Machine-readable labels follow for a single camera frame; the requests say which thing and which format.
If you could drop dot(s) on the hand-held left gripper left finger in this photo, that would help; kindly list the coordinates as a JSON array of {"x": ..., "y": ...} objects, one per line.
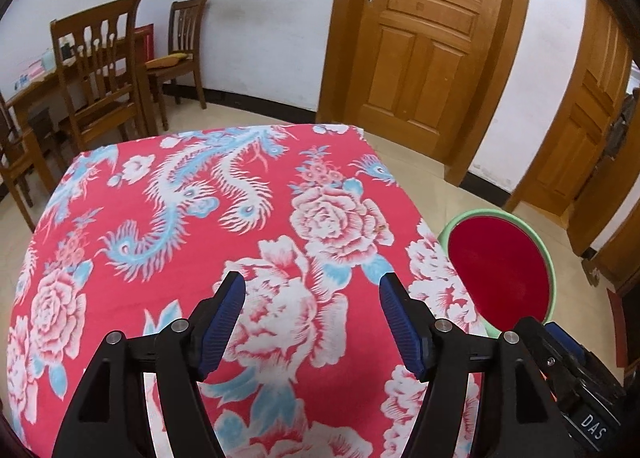
[{"x": 225, "y": 323}]

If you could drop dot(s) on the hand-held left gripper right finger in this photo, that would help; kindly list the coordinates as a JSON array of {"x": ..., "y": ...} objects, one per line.
[{"x": 402, "y": 328}]

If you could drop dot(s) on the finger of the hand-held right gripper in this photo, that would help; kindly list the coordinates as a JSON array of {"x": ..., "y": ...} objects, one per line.
[
  {"x": 565, "y": 338},
  {"x": 542, "y": 345}
]

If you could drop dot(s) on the green basin with red inside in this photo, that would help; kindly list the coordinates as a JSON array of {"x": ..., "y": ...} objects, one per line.
[{"x": 500, "y": 268}]

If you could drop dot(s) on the wooden door panel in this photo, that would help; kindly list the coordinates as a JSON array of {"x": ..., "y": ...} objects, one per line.
[{"x": 622, "y": 258}]

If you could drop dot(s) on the red floral tablecloth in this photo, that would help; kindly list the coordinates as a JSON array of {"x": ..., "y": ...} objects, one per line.
[{"x": 280, "y": 208}]

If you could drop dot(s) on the open wooden panel door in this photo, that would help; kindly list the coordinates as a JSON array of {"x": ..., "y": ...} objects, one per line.
[{"x": 575, "y": 137}]

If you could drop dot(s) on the tall wooden dining chair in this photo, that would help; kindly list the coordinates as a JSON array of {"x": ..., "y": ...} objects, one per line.
[{"x": 100, "y": 110}]

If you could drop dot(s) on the dark wooden chair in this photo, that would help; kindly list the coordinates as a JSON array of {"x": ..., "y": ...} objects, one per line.
[{"x": 17, "y": 162}]

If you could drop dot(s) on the closed wooden panel door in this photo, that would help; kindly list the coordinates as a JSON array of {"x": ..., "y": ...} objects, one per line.
[{"x": 425, "y": 62}]

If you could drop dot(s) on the yellow seat cushion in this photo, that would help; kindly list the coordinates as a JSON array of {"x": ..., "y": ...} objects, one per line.
[{"x": 165, "y": 61}]

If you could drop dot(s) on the red flat board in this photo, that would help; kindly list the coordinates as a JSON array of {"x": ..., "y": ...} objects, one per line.
[{"x": 145, "y": 42}]

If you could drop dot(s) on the wooden dining table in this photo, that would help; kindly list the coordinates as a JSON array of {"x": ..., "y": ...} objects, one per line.
[{"x": 32, "y": 92}]

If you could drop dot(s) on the wooden chair with cushion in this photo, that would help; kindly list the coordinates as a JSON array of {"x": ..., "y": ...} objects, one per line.
[{"x": 187, "y": 20}]

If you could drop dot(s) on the pile of pale packets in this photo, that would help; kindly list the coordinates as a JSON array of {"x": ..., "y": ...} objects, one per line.
[{"x": 35, "y": 70}]

